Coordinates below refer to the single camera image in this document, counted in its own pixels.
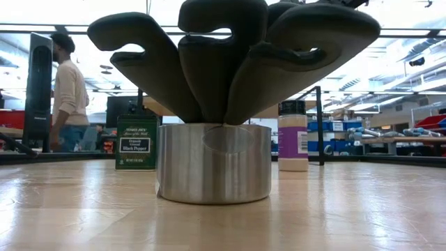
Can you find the steel measuring cup black handle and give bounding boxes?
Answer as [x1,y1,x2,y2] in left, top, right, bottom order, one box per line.
[177,0,270,125]
[86,12,205,124]

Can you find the wooden shelf with black legs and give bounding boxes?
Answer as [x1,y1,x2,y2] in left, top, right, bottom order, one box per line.
[137,86,325,167]

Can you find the black monitor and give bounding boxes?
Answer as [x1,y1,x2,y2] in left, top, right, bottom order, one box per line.
[106,96,156,128]

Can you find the red orange crates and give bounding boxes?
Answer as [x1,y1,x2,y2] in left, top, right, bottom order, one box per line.
[103,130,116,154]

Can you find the green black pepper tin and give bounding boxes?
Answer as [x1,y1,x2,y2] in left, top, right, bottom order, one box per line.
[115,114,158,171]

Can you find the black tower fan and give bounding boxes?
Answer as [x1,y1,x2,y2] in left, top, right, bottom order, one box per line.
[22,32,54,153]

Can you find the blue storage bin rack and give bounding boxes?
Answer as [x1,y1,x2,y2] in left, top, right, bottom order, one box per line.
[306,120,363,154]

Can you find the wooden workbench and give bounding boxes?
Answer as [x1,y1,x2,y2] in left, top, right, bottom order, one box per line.
[360,136,446,157]
[0,127,24,139]

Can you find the person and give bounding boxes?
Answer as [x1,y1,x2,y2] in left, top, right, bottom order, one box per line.
[49,32,91,153]
[94,123,107,151]

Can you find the red storage bin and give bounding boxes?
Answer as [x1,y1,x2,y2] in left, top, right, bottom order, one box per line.
[0,109,25,130]

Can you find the red and blue bin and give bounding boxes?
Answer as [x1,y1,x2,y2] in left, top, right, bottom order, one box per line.
[414,114,446,130]

